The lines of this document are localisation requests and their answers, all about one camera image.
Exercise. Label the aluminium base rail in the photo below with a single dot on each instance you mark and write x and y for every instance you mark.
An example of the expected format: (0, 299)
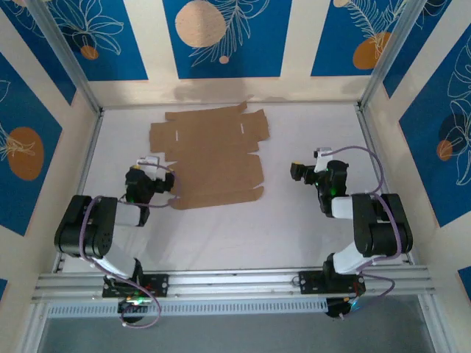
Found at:
(235, 283)

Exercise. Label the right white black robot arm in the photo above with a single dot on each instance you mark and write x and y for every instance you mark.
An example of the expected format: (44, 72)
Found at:
(382, 228)

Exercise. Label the aluminium frame post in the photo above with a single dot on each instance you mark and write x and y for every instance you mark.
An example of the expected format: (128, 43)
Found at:
(67, 55)
(388, 55)

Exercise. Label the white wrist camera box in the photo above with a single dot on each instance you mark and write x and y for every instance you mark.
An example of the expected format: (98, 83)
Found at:
(322, 156)
(149, 162)

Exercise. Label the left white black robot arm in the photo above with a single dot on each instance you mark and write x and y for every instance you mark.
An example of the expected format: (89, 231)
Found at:
(81, 228)

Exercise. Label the brown cardboard paper box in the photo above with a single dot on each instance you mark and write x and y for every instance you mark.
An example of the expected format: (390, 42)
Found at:
(213, 162)

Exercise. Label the aluminium table side rail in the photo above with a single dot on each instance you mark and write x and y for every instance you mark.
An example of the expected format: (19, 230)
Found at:
(371, 147)
(85, 162)

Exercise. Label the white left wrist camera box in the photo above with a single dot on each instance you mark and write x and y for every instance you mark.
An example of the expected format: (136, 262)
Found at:
(149, 162)

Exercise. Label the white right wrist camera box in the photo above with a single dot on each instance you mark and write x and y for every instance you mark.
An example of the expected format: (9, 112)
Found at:
(322, 156)

